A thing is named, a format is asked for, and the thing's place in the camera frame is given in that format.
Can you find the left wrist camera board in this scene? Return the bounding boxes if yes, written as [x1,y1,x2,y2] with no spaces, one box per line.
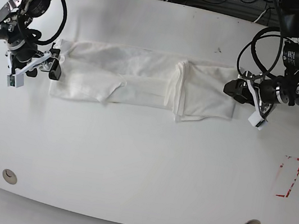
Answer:
[248,111,267,131]

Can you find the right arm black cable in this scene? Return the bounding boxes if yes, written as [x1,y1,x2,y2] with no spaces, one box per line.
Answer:
[21,0,70,49]

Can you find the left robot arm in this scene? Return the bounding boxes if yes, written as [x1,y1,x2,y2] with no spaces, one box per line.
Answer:
[224,0,299,127]

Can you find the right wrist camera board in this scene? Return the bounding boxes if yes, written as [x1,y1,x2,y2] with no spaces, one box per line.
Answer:
[7,74,24,88]

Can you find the red tape rectangle marking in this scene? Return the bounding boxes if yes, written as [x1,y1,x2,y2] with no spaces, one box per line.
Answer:
[273,156,299,198]

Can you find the left table cable grommet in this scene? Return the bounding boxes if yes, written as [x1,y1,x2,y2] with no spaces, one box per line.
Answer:
[2,169,17,185]

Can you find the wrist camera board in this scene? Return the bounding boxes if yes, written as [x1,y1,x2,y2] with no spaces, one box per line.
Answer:
[7,74,24,88]
[248,111,267,131]

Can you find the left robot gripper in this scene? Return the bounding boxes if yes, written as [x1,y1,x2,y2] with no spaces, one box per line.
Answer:
[223,71,281,120]

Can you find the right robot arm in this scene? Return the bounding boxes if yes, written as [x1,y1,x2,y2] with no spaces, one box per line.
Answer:
[0,0,67,80]

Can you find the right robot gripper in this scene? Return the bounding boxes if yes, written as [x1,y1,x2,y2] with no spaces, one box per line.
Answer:
[6,48,62,80]

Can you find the white printed T-shirt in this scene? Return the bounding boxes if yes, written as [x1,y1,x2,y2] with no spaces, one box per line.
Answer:
[49,39,238,122]

